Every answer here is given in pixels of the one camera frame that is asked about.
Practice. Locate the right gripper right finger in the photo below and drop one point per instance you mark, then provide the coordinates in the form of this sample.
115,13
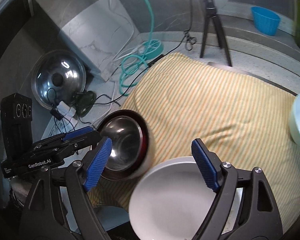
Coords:
258,215

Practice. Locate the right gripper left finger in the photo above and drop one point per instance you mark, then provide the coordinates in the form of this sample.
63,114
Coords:
44,214

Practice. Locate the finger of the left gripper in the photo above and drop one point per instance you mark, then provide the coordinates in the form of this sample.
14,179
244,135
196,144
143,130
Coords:
80,139

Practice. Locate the red steel bowl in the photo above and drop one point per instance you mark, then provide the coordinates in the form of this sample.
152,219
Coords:
133,145

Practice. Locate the white plate grey leaf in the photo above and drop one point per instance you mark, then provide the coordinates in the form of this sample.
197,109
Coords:
171,201

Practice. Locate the dark green round fan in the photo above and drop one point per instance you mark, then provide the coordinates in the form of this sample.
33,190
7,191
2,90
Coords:
83,102

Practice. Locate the white power adapter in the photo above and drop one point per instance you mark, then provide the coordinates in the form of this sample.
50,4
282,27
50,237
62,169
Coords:
63,108

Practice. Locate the yellow striped cloth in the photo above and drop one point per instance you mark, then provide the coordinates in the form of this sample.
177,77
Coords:
239,117

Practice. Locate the black tripod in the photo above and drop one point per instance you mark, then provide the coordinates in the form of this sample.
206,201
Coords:
211,15

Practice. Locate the blue plastic basket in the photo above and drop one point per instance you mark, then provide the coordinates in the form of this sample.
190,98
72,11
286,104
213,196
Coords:
265,21

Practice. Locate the teal hose reel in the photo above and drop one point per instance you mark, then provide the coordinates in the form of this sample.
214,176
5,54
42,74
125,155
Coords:
151,50

